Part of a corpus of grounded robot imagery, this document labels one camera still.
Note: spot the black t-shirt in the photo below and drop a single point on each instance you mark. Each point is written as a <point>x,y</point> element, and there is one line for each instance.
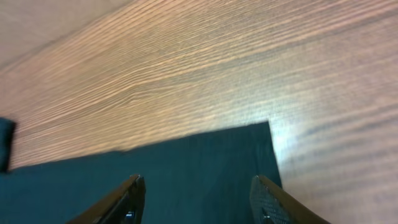
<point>202,178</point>

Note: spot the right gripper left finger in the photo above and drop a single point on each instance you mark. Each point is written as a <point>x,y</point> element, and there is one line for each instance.
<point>124,205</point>

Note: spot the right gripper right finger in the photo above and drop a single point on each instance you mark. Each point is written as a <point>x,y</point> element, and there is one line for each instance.
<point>271,204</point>

